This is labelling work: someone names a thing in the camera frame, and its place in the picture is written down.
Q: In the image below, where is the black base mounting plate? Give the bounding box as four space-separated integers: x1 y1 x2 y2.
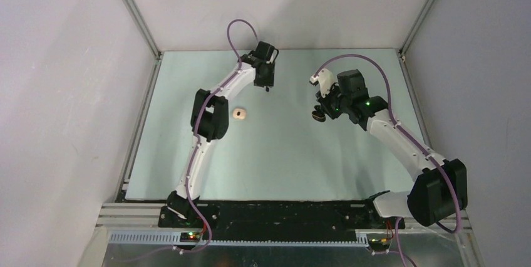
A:
158 201 406 241

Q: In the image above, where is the corner aluminium post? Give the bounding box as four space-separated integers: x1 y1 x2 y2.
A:
399 0 436 57
122 0 161 59

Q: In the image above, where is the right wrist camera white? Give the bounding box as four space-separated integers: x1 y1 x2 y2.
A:
309 68 336 98

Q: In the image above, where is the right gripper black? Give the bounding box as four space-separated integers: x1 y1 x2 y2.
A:
316 82 351 120

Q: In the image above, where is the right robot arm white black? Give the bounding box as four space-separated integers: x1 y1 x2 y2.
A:
309 68 468 228

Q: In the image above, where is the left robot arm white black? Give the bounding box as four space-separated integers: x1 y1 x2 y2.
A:
167 41 279 228

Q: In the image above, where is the black earbud charging case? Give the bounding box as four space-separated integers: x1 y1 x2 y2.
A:
311 105 326 123

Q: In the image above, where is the left corner aluminium post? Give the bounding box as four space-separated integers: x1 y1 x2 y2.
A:
122 0 161 59

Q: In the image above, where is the white cable duct strip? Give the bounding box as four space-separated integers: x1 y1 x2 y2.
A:
108 230 369 247

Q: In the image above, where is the right corner aluminium post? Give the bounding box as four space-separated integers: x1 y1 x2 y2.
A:
399 0 436 57

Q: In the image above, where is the beige earbud charging case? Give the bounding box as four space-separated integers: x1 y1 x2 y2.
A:
232 108 247 120

